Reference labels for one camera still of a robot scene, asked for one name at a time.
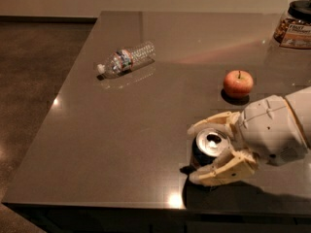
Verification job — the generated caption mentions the clear plastic water bottle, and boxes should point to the clear plastic water bottle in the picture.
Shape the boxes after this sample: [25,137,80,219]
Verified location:
[97,41,156,79]

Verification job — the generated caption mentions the blue pepsi soda can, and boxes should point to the blue pepsi soda can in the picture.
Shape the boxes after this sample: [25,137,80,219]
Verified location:
[191,128,230,166]

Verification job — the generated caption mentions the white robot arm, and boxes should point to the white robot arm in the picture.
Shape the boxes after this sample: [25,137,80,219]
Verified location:
[188,87,311,186]

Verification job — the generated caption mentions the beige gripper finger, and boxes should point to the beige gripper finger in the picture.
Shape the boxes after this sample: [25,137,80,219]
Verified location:
[190,149,259,186]
[187,111,241,140]

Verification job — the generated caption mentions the red apple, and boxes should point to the red apple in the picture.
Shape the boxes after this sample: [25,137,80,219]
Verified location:
[223,70,254,99]

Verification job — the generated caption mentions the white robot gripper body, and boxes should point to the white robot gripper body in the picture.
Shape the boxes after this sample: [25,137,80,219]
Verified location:
[237,95,308,166]

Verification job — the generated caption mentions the snack jar with black lid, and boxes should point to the snack jar with black lid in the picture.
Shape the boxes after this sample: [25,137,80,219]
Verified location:
[273,0,311,50]

